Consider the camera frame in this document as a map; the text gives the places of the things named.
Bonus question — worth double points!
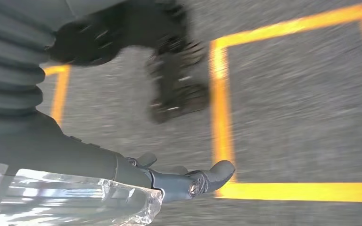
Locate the black right robot leg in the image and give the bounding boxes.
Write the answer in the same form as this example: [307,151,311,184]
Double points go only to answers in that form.
[48,0,211,125]

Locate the yellow floor tape square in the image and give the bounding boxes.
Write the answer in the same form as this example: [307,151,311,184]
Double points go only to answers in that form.
[208,2,362,204]

